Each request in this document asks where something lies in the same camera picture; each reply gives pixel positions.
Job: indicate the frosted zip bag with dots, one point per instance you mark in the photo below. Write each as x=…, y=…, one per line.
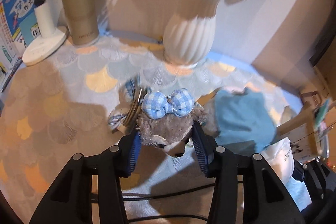
x=278, y=161

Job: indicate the blue workbook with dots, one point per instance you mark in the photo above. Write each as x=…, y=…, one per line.
x=15, y=19

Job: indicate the black pen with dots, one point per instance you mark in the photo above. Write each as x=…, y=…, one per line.
x=11, y=74

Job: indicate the white desk lamp base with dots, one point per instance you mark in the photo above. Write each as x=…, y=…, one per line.
x=44, y=16

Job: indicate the gold thermos bottle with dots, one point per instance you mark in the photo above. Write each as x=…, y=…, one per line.
x=78, y=3

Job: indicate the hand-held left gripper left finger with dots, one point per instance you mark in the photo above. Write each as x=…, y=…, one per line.
x=134, y=153

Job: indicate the patterned tablecloth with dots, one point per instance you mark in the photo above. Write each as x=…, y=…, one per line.
x=78, y=98

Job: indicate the white ribbed vase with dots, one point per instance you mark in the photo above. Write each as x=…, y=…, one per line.
x=189, y=40

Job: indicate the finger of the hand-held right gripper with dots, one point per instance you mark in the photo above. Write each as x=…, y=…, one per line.
x=299, y=174

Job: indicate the brown plush bear blue bow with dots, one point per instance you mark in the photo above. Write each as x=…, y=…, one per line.
x=162, y=129

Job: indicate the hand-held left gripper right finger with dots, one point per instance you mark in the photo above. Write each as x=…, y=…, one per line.
x=200, y=151

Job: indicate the bundle of assorted pens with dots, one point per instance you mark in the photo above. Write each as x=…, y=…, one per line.
x=321, y=111

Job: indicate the cardboard pen holder box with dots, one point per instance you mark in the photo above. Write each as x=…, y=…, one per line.
x=294, y=132

